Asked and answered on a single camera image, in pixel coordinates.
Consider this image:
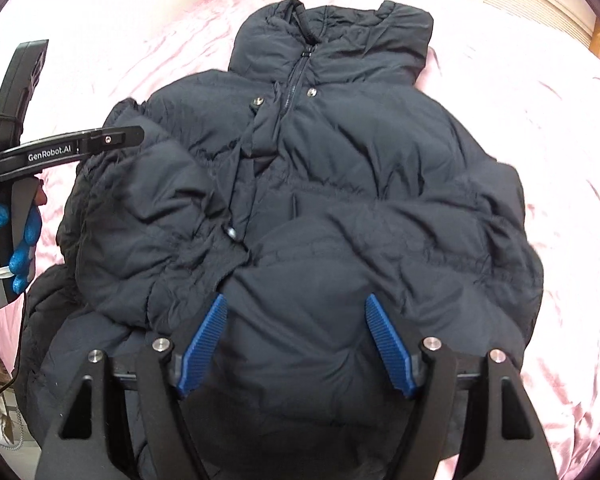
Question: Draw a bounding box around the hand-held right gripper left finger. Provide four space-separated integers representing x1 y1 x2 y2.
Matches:
35 292 228 480

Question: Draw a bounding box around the black puffer coat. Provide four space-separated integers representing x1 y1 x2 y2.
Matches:
17 0 545 480

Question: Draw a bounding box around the person's left hand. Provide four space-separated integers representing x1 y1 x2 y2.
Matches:
0 184 44 297

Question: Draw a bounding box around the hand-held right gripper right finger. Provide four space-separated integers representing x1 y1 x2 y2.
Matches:
365 293 558 480

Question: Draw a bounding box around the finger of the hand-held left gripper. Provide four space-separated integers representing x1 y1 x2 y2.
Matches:
82 126 146 157

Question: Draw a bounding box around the pink duvet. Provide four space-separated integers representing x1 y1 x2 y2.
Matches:
0 0 600 480

